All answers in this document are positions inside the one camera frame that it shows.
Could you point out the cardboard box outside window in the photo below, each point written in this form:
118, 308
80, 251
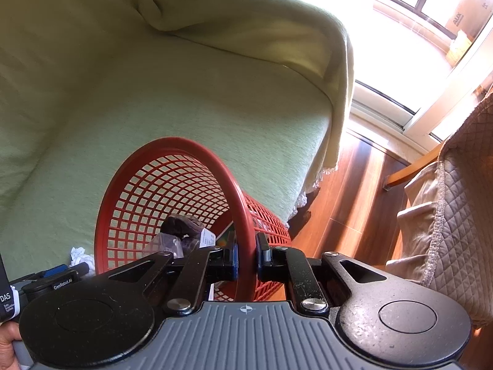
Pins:
470, 17

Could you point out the white green medicine box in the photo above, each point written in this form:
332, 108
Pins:
207, 238

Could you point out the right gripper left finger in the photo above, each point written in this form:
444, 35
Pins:
192, 277

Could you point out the clear plastic case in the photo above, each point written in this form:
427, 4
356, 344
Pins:
164, 242

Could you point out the red plastic mesh basket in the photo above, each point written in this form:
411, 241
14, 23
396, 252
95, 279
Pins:
177, 176

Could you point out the person left hand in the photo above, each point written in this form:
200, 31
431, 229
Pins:
9, 332

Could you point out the beige quilted covered chair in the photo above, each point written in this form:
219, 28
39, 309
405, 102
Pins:
447, 228

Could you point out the white tissue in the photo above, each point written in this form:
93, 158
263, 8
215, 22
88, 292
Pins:
79, 256

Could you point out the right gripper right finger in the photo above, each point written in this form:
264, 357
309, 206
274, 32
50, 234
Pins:
290, 266

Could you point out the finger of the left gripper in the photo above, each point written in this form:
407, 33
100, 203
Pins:
55, 281
42, 274

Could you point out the green covered sofa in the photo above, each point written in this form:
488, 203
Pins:
265, 84

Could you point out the dark purple scrunchie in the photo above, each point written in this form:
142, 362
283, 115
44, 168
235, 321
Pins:
187, 229

